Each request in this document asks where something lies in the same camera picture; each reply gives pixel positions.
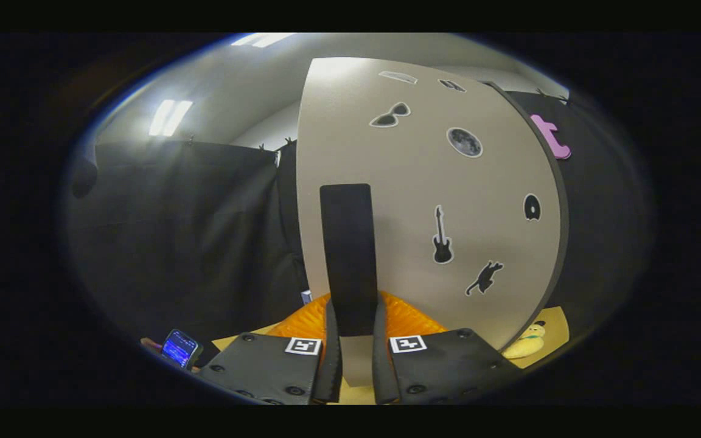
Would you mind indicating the black backdrop cloth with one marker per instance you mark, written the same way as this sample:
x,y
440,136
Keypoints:
x,y
174,231

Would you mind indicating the dark grey cabinet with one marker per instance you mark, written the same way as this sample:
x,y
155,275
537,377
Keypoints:
x,y
564,207

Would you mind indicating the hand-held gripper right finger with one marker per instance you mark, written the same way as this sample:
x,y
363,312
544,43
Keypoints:
x,y
382,371

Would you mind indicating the long ceiling strip light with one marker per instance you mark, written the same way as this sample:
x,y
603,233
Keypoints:
x,y
170,117

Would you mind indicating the white blue spine book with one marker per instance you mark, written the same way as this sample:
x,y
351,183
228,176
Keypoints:
x,y
306,297

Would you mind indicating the yellow plush toy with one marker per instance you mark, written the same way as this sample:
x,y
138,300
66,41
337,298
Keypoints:
x,y
524,345

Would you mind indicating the white cabinet door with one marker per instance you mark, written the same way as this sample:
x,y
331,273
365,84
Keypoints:
x,y
411,176

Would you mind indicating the smartphone with lit screen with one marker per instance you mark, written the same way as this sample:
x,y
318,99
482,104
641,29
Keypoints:
x,y
179,349

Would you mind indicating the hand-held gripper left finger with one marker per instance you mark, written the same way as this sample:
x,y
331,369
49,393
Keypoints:
x,y
333,365

